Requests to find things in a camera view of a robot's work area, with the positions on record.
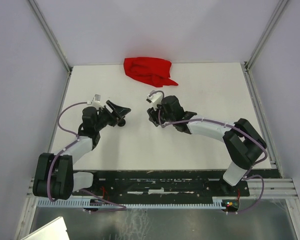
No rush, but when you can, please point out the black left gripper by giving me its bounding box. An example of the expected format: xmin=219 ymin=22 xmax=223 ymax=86
xmin=94 ymin=100 xmax=131 ymax=131

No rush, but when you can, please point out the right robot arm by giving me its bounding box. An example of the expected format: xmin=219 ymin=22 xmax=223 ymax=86
xmin=146 ymin=90 xmax=268 ymax=196

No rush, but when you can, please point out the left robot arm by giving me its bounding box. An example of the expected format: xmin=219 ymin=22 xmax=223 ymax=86
xmin=32 ymin=100 xmax=131 ymax=202

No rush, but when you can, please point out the black round charging case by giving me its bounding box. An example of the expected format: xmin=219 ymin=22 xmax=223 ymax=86
xmin=117 ymin=119 xmax=126 ymax=127

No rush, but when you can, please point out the red crumpled cloth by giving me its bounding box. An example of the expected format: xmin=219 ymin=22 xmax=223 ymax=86
xmin=123 ymin=57 xmax=179 ymax=88

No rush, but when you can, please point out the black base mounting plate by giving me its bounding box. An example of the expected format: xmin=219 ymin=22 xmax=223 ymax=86
xmin=86 ymin=176 xmax=250 ymax=205

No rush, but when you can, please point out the metal sheet plate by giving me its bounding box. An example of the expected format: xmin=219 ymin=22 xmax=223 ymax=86
xmin=22 ymin=216 xmax=70 ymax=240

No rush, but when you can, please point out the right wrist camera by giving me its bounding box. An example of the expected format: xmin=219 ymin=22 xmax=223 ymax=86
xmin=146 ymin=90 xmax=165 ymax=106

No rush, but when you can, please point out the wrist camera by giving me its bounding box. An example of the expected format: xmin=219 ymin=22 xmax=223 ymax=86
xmin=86 ymin=94 xmax=103 ymax=109
xmin=146 ymin=90 xmax=165 ymax=106

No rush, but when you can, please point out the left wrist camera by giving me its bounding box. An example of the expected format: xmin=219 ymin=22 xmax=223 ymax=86
xmin=86 ymin=94 xmax=103 ymax=109

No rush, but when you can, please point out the left aluminium corner post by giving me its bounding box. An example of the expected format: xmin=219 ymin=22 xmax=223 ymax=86
xmin=26 ymin=0 xmax=72 ymax=73

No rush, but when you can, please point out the aluminium corner post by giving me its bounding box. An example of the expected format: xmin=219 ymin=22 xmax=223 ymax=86
xmin=26 ymin=0 xmax=72 ymax=73
xmin=244 ymin=0 xmax=290 ymax=72

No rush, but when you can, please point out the white cable duct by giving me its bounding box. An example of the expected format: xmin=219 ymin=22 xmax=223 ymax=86
xmin=36 ymin=196 xmax=227 ymax=208

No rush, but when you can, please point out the aluminium frame rail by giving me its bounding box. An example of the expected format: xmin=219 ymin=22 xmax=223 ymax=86
xmin=26 ymin=177 xmax=298 ymax=197

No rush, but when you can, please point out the right aluminium corner post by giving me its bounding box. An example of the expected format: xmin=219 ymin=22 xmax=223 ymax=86
xmin=244 ymin=0 xmax=290 ymax=72

